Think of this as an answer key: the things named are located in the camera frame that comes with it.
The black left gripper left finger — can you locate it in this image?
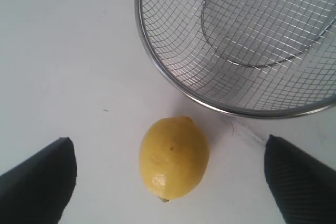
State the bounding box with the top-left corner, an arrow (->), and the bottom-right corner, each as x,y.
1,137 -> 77,223

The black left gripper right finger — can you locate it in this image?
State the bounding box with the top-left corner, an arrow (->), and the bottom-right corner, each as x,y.
264,135 -> 335,223

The yellow lemon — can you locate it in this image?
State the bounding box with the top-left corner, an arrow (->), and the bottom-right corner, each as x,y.
139,116 -> 210,202

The oval wire mesh basket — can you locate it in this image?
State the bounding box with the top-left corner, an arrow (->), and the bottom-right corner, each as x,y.
134,0 -> 335,119

